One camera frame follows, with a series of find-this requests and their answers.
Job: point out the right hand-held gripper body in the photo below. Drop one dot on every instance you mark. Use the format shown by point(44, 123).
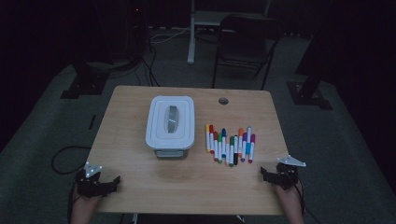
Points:
point(286, 177)

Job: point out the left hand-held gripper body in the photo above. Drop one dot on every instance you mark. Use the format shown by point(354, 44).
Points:
point(90, 186)

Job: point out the light blue marker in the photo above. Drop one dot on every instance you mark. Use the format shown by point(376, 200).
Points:
point(248, 148)

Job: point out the black marker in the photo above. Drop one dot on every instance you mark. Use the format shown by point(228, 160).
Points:
point(235, 158)

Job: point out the magenta marker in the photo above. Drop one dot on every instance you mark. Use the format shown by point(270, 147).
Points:
point(252, 138)

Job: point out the purple marker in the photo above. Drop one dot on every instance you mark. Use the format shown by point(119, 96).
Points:
point(244, 137)

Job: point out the peach marker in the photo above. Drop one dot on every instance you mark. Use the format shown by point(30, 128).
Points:
point(227, 152)

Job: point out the dark green marker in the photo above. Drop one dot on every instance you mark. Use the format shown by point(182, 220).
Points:
point(231, 140)

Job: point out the light green marker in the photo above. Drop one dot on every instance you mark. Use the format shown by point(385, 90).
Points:
point(219, 137)

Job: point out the clear grey plastic storage box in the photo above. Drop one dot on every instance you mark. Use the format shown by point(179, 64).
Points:
point(169, 153)

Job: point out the dark red marker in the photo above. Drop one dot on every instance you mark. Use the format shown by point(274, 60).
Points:
point(215, 136)

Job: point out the yellow marker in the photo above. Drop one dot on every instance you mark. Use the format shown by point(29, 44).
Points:
point(207, 137)

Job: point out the white container lid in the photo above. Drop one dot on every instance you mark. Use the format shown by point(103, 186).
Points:
point(158, 124)

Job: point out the person's left hand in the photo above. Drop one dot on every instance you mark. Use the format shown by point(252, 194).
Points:
point(85, 203)

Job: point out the person's right hand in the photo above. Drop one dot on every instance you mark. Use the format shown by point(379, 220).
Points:
point(291, 196)

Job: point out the small black floor object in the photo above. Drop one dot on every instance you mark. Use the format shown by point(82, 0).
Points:
point(92, 122)

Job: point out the black stand with base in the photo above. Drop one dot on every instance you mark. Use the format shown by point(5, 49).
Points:
point(308, 93)
point(87, 84)

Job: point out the black folding chair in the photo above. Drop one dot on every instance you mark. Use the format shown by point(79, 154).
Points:
point(246, 49)

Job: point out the dark equipment tower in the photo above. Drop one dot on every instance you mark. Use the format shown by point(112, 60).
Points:
point(137, 31)

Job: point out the white desk frame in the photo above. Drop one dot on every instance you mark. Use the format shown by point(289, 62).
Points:
point(191, 46)

